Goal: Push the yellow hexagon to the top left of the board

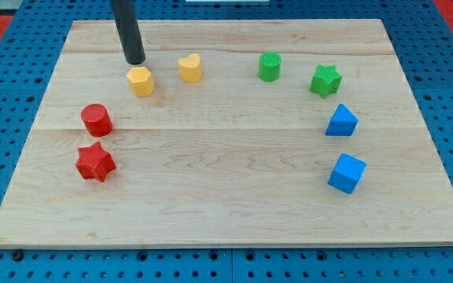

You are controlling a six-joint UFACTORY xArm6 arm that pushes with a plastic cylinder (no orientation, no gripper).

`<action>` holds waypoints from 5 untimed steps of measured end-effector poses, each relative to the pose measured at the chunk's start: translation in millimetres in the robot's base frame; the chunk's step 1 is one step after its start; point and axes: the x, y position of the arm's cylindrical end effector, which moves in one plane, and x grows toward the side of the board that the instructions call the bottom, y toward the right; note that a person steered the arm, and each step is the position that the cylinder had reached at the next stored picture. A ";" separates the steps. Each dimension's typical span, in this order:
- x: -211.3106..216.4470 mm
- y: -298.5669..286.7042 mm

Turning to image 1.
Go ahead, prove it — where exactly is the yellow heart block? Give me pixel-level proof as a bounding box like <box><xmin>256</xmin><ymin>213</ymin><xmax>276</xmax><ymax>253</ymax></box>
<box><xmin>178</xmin><ymin>53</ymin><xmax>202</xmax><ymax>83</ymax></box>

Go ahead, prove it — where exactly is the green cylinder block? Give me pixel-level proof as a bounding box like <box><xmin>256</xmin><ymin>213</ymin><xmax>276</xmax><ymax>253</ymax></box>
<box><xmin>258</xmin><ymin>51</ymin><xmax>282</xmax><ymax>82</ymax></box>

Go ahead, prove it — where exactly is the red cylinder block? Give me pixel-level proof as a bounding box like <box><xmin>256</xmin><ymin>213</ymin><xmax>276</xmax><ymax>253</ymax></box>
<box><xmin>80</xmin><ymin>104</ymin><xmax>113</xmax><ymax>137</ymax></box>

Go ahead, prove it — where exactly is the blue triangle block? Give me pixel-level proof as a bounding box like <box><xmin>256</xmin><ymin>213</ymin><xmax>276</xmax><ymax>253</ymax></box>
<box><xmin>325</xmin><ymin>104</ymin><xmax>359</xmax><ymax>136</ymax></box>

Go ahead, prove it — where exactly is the yellow hexagon block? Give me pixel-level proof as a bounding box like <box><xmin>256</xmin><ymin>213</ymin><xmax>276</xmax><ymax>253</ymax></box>
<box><xmin>126</xmin><ymin>67</ymin><xmax>155</xmax><ymax>97</ymax></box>

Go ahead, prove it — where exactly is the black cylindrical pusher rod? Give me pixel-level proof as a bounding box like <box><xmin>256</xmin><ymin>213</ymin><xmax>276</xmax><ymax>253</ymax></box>
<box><xmin>110</xmin><ymin>0</ymin><xmax>145</xmax><ymax>65</ymax></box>

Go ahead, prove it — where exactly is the red star block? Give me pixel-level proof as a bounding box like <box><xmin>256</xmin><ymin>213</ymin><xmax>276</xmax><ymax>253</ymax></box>
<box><xmin>75</xmin><ymin>141</ymin><xmax>116</xmax><ymax>182</ymax></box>

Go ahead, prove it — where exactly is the green star block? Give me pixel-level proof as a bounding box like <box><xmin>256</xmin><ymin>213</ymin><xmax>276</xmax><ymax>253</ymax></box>
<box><xmin>309</xmin><ymin>64</ymin><xmax>342</xmax><ymax>99</ymax></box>

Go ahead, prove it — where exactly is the light wooden board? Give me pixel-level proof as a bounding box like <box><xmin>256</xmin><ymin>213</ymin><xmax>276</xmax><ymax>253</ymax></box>
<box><xmin>0</xmin><ymin>19</ymin><xmax>453</xmax><ymax>250</ymax></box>

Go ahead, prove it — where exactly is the blue cube block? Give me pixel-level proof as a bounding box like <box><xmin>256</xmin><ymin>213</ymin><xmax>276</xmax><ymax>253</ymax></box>
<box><xmin>327</xmin><ymin>153</ymin><xmax>366</xmax><ymax>194</ymax></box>

